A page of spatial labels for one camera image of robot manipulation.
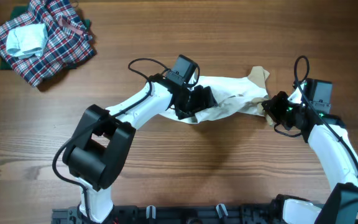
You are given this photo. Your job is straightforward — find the white baby shirt tan sleeves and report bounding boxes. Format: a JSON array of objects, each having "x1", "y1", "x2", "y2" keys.
[{"x1": 158, "y1": 65, "x2": 275, "y2": 126}]

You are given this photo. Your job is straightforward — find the dark green folded cloth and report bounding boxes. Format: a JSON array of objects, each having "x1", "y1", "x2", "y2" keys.
[{"x1": 0, "y1": 6, "x2": 91, "y2": 70}]

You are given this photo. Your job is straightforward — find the light blue folded garment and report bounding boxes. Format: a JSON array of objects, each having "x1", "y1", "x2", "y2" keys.
[{"x1": 6, "y1": 24, "x2": 48, "y2": 59}]

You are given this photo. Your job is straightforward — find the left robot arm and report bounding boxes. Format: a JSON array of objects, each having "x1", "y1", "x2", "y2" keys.
[{"x1": 55, "y1": 55, "x2": 217, "y2": 223}]

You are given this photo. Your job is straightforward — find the plaid flannel shirt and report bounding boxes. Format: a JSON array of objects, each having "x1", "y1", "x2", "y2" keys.
[{"x1": 0, "y1": 0, "x2": 95, "y2": 87}]

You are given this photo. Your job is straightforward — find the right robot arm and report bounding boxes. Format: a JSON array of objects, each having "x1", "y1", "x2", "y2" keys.
[{"x1": 262, "y1": 78, "x2": 358, "y2": 223}]

